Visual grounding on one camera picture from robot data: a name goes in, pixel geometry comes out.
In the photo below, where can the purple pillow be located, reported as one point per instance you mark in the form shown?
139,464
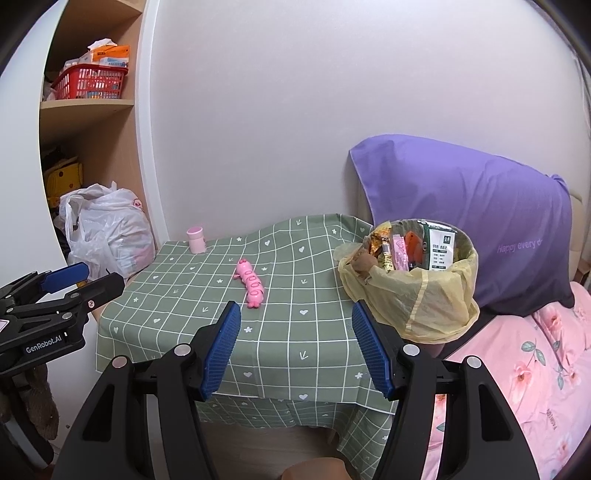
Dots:
461,207

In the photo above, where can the white green packet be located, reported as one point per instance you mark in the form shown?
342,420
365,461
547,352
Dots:
441,247

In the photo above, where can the orange white tissue pack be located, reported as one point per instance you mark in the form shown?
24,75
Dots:
108,55

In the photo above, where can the brown trash bin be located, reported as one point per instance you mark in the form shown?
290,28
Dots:
364,266

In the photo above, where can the pink cartoon wrapper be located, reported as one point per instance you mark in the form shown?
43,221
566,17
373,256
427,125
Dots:
399,254

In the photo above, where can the beige headboard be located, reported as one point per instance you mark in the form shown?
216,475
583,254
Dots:
581,230

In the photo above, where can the yellow box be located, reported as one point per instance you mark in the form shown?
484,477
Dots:
64,182

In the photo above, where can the green checked tablecloth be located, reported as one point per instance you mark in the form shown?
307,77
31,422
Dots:
286,332

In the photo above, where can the orange snack wrapper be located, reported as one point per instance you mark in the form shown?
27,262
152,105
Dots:
415,249

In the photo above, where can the red plastic basket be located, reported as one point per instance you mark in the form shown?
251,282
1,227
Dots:
90,83

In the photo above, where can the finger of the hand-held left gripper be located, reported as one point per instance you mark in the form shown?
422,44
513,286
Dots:
92,293
69,274

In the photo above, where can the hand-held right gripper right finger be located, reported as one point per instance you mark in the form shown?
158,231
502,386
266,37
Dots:
371,353

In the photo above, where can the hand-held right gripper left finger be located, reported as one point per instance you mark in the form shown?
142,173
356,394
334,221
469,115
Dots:
221,350

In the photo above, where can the pink cup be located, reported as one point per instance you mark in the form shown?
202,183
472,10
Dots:
197,240

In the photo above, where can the pink caterpillar toy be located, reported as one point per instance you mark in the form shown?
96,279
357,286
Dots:
251,284

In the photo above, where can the bin with yellow bag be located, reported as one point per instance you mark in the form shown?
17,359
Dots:
429,304

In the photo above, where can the pink floral bed sheet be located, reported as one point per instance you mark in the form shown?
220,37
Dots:
531,378

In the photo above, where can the wooden shelf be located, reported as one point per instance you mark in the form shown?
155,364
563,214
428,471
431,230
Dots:
92,124

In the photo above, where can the white plastic bag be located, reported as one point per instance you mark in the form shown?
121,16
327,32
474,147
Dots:
111,235

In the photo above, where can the brown rounded object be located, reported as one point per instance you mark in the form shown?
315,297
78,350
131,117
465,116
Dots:
318,468

